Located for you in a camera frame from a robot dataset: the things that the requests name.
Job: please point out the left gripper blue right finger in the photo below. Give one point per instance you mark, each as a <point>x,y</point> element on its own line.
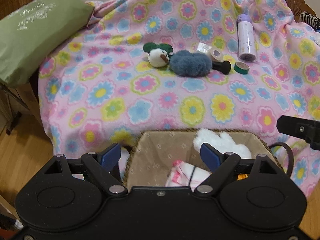
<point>210,156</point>

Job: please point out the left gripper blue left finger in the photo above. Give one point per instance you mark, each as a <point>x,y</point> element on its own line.
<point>109,157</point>

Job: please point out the green tape roll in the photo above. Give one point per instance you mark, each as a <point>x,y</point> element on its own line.
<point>241,68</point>

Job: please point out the blue fluffy plush toy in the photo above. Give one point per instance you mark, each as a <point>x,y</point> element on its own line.
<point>187,64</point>

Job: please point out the beige tape roll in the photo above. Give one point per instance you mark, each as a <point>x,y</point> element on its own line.
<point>215,55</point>

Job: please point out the white fluffy plush toy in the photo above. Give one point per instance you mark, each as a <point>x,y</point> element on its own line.
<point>221,141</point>

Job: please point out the pink white folded cloth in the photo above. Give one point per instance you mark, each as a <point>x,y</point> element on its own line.
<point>184,174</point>

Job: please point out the woven basket with fabric liner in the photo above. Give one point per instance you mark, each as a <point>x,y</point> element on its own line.
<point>152,158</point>

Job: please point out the black round-headed brush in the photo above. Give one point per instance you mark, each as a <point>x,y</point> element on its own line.
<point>223,67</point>

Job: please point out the purple white thermos bottle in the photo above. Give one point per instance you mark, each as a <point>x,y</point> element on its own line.
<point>246,45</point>

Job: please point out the pink floral fleece blanket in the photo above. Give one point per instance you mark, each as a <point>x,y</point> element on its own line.
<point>98,86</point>

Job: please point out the black white striped cloth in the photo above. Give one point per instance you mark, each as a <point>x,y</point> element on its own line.
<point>311,20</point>

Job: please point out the white snowman plush green hat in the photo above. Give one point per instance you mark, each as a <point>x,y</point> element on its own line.
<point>158,54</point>

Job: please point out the wooden fan-shaped chair back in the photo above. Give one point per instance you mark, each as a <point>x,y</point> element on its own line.
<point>299,6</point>

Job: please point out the green embroidered cushion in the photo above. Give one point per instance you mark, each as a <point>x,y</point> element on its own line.
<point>32,32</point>

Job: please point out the dark brown basket handle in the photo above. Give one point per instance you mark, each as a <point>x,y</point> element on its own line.
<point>289,155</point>

